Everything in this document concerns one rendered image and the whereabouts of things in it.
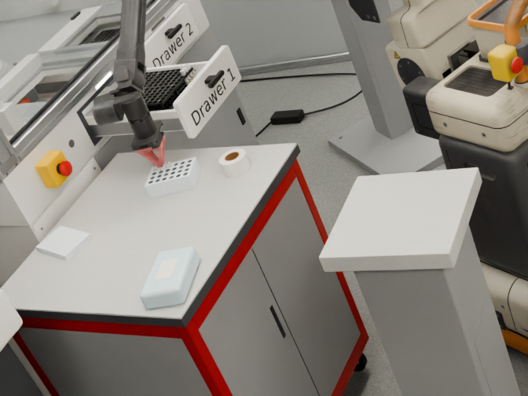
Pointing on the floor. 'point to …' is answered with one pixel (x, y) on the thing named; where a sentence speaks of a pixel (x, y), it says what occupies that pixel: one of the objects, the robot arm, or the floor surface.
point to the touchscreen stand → (380, 103)
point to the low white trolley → (310, 316)
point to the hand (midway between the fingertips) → (159, 163)
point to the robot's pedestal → (423, 281)
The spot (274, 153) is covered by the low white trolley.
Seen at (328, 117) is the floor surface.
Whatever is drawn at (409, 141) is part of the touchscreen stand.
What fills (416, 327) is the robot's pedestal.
